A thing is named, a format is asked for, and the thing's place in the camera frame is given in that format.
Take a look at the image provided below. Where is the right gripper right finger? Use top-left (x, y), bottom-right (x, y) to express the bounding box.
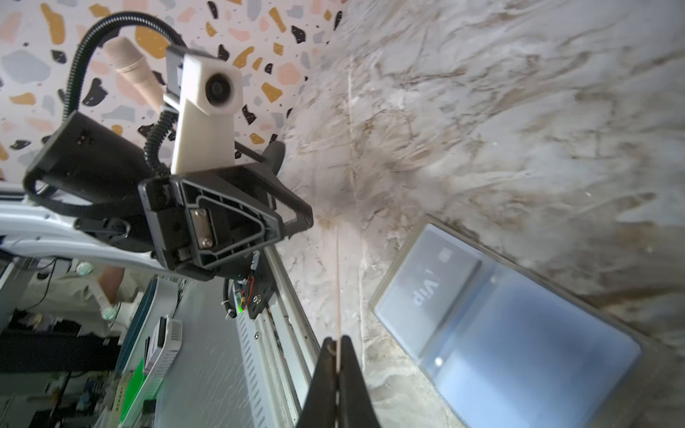
top-left (338, 335), bottom-right (381, 428)

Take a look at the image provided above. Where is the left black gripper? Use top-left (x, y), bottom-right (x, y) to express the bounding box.
top-left (22, 112), bottom-right (284, 281)

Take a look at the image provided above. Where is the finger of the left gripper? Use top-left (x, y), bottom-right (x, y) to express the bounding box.
top-left (229, 162), bottom-right (314, 238)

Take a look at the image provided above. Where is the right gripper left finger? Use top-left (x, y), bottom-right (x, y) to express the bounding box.
top-left (296, 337), bottom-right (337, 428)

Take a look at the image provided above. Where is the gold VIP credit card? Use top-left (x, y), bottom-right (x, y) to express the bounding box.
top-left (335, 224), bottom-right (342, 374)

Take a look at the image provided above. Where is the beige leather card holder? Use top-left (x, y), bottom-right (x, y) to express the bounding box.
top-left (369, 215), bottom-right (676, 427)

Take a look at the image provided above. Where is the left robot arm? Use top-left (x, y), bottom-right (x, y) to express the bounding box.
top-left (1, 112), bottom-right (313, 281)

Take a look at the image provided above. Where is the beige microphone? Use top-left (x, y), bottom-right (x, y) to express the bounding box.
top-left (103, 37), bottom-right (164, 111)

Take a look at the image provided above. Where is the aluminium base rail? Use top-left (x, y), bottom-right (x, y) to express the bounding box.
top-left (154, 247), bottom-right (319, 427)

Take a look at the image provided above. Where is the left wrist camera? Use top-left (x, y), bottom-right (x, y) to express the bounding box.
top-left (164, 45), bottom-right (244, 175)

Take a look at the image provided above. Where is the black corrugated cable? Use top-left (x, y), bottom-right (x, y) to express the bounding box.
top-left (62, 11), bottom-right (187, 178)

